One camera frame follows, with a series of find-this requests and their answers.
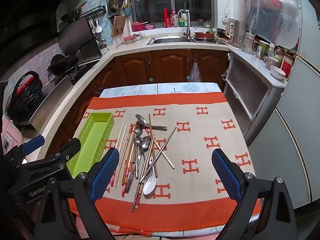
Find gas stove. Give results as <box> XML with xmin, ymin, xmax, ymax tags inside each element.
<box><xmin>66</xmin><ymin>59</ymin><xmax>100</xmax><ymax>86</ymax></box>

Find grey refrigerator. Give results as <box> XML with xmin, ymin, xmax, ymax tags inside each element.
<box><xmin>244</xmin><ymin>0</ymin><xmax>320</xmax><ymax>210</ymax></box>

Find black pressure cooker red handle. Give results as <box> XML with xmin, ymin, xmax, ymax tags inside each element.
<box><xmin>5</xmin><ymin>71</ymin><xmax>43</xmax><ymax>117</ymax></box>

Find glass jar green label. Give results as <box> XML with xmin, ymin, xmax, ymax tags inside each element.
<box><xmin>255</xmin><ymin>40</ymin><xmax>270</xmax><ymax>60</ymax></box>

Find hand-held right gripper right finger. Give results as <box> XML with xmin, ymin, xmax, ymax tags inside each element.
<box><xmin>211</xmin><ymin>148</ymin><xmax>300</xmax><ymax>240</ymax></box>

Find white patterned bowl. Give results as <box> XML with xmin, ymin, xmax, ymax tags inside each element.
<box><xmin>270</xmin><ymin>65</ymin><xmax>286</xmax><ymax>81</ymax></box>

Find steel faucet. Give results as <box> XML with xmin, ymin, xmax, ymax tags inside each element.
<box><xmin>177</xmin><ymin>9</ymin><xmax>192</xmax><ymax>40</ymax></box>

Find dark splash guard panel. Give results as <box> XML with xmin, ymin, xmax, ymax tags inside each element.
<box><xmin>57</xmin><ymin>17</ymin><xmax>102</xmax><ymax>64</ymax></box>

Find orange printed blanket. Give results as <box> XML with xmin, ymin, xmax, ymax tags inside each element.
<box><xmin>67</xmin><ymin>92</ymin><xmax>262</xmax><ymax>237</ymax></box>

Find clear plastic bag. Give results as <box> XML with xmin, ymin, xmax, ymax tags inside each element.
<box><xmin>187</xmin><ymin>61</ymin><xmax>202</xmax><ymax>82</ymax></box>

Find dark window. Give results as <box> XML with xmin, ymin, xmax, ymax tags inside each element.
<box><xmin>135</xmin><ymin>0</ymin><xmax>217</xmax><ymax>23</ymax></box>

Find red pan with greens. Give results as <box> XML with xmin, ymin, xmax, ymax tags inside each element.
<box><xmin>194</xmin><ymin>29</ymin><xmax>217</xmax><ymax>41</ymax></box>

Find black frying pan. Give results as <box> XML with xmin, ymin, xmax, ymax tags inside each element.
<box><xmin>47</xmin><ymin>50</ymin><xmax>82</xmax><ymax>75</ymax></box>

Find metal fork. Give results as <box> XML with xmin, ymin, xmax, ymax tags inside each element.
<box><xmin>125</xmin><ymin>150</ymin><xmax>148</xmax><ymax>194</ymax></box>

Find pink appliance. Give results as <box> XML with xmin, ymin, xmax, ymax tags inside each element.
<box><xmin>0</xmin><ymin>116</ymin><xmax>25</xmax><ymax>157</ymax></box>

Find black range hood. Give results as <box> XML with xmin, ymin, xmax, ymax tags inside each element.
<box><xmin>0</xmin><ymin>0</ymin><xmax>93</xmax><ymax>45</ymax></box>

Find steel cabinet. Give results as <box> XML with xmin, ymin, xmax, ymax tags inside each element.
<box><xmin>222</xmin><ymin>52</ymin><xmax>287</xmax><ymax>147</ymax></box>

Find light blue tablecloth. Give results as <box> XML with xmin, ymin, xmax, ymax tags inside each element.
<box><xmin>99</xmin><ymin>82</ymin><xmax>223</xmax><ymax>99</ymax></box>

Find small metal spoon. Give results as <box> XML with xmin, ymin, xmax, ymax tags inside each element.
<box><xmin>133</xmin><ymin>135</ymin><xmax>141</xmax><ymax>180</ymax></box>

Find green plastic utensil tray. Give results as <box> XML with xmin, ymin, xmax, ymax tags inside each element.
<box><xmin>66</xmin><ymin>112</ymin><xmax>115</xmax><ymax>179</ymax></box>

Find red patterned chopstick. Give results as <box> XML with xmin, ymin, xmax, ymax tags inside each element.
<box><xmin>122</xmin><ymin>124</ymin><xmax>135</xmax><ymax>197</ymax></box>

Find stainless steel splash panel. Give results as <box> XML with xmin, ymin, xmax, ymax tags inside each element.
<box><xmin>14</xmin><ymin>76</ymin><xmax>73</xmax><ymax>130</ymax></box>

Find white kitchen countertop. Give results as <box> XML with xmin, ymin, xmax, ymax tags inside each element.
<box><xmin>24</xmin><ymin>27</ymin><xmax>288</xmax><ymax>160</ymax></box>

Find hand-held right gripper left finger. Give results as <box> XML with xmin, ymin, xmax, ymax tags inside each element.
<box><xmin>34</xmin><ymin>147</ymin><xmax>120</xmax><ymax>240</ymax></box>

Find large metal spoon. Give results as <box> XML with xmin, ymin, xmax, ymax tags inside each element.
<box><xmin>135</xmin><ymin>114</ymin><xmax>168</xmax><ymax>130</ymax></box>

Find red box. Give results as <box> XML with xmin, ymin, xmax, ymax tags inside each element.
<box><xmin>281</xmin><ymin>55</ymin><xmax>294</xmax><ymax>78</ymax></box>

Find steel kettle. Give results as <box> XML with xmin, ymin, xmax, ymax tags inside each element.
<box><xmin>226</xmin><ymin>19</ymin><xmax>248</xmax><ymax>47</ymax></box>

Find white ceramic spoon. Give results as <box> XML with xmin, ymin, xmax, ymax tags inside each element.
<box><xmin>142</xmin><ymin>156</ymin><xmax>157</xmax><ymax>195</ymax></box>

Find clear plastic sheet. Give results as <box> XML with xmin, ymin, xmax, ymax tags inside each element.
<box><xmin>246</xmin><ymin>0</ymin><xmax>301</xmax><ymax>50</ymax></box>

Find white mug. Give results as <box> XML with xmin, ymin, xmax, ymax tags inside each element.
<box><xmin>263</xmin><ymin>56</ymin><xmax>280</xmax><ymax>71</ymax></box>

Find brown chopstick patterned end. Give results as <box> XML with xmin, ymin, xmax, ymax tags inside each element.
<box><xmin>135</xmin><ymin>140</ymin><xmax>157</xmax><ymax>210</ymax></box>
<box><xmin>132</xmin><ymin>134</ymin><xmax>156</xmax><ymax>212</ymax></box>

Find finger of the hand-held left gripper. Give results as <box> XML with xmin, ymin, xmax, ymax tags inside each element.
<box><xmin>21</xmin><ymin>134</ymin><xmax>45</xmax><ymax>156</ymax></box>
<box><xmin>44</xmin><ymin>137</ymin><xmax>82</xmax><ymax>171</ymax></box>

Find wooden cutting board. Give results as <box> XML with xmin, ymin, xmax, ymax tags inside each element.
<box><xmin>111</xmin><ymin>15</ymin><xmax>127</xmax><ymax>38</ymax></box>

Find metal spoon wooden handle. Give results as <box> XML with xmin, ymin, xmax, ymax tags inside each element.
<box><xmin>131</xmin><ymin>127</ymin><xmax>143</xmax><ymax>172</ymax></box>

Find hanging stainless steel pan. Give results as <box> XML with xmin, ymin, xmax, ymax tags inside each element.
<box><xmin>109</xmin><ymin>0</ymin><xmax>127</xmax><ymax>13</ymax></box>

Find red bottle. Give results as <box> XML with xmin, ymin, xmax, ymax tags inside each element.
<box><xmin>163</xmin><ymin>8</ymin><xmax>171</xmax><ymax>28</ymax></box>

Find steel sink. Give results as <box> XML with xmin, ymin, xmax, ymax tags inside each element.
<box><xmin>147</xmin><ymin>36</ymin><xmax>193</xmax><ymax>46</ymax></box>

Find pale chopstick red stripes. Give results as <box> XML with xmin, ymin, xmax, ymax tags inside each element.
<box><xmin>145</xmin><ymin>127</ymin><xmax>175</xmax><ymax>169</ymax></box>

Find pink bottle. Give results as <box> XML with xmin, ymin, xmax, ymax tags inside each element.
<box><xmin>170</xmin><ymin>9</ymin><xmax>179</xmax><ymax>27</ymax></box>

